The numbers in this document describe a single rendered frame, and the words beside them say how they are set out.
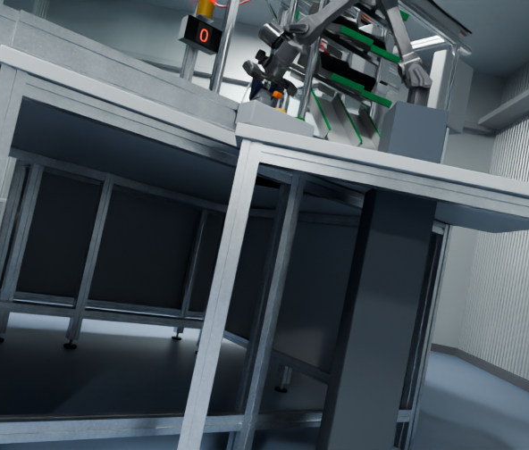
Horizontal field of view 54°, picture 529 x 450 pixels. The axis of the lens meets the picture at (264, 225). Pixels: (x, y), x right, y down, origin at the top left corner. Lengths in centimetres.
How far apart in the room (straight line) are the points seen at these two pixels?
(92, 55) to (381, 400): 106
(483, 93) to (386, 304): 496
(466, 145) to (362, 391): 479
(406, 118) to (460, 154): 451
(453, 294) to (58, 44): 509
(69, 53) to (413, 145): 86
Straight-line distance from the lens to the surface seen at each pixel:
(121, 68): 123
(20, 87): 109
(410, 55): 156
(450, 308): 581
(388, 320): 138
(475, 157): 600
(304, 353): 236
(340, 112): 188
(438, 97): 326
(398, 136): 143
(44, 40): 119
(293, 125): 139
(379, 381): 140
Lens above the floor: 58
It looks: 4 degrees up
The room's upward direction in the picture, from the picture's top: 12 degrees clockwise
